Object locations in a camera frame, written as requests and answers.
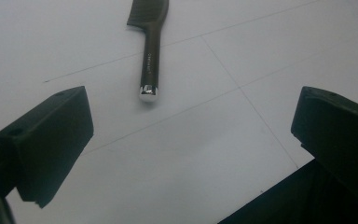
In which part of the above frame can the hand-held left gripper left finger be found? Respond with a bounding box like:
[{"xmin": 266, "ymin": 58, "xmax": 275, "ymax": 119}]
[{"xmin": 0, "ymin": 86, "xmax": 95, "ymax": 209}]

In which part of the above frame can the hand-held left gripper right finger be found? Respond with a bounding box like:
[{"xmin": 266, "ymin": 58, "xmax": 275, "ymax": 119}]
[{"xmin": 290, "ymin": 86, "xmax": 358, "ymax": 202}]

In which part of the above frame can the dark brown comb silver cap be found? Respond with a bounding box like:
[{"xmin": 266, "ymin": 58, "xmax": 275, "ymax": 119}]
[{"xmin": 126, "ymin": 0, "xmax": 171, "ymax": 104}]

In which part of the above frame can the white paper sheet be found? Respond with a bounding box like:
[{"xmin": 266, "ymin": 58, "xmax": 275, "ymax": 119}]
[{"xmin": 0, "ymin": 0, "xmax": 358, "ymax": 224}]

